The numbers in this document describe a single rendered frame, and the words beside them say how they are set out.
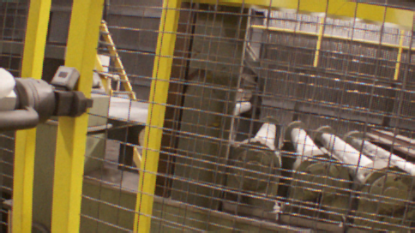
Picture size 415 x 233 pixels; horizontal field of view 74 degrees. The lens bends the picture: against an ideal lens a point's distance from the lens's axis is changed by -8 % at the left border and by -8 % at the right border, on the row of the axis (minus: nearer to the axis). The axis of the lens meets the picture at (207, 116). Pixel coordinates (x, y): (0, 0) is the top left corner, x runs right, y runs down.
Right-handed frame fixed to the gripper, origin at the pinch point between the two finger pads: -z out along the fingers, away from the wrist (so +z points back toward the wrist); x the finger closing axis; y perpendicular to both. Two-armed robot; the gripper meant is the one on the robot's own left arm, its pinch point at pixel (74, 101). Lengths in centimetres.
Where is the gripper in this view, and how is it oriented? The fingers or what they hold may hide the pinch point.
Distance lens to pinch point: 73.7
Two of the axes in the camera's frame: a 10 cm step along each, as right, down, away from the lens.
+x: 9.5, 1.7, -2.4
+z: -2.6, 0.5, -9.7
